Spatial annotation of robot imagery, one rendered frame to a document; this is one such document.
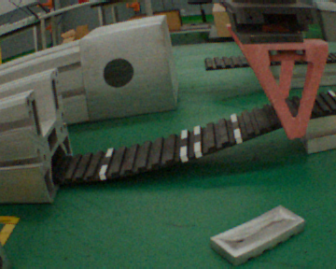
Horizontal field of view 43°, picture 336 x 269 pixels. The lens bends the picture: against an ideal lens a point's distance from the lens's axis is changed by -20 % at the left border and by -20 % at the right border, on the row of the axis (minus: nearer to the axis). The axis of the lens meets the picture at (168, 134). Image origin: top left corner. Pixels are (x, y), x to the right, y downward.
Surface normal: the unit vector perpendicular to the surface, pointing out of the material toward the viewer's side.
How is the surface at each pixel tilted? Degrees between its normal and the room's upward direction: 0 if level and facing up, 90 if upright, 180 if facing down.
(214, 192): 0
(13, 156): 90
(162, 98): 90
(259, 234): 0
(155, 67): 90
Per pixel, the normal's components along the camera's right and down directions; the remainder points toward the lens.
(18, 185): -0.04, 0.34
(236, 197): -0.16, -0.93
